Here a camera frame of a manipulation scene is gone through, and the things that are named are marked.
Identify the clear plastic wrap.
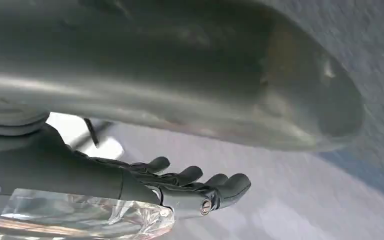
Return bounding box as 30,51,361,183
0,184,176,240

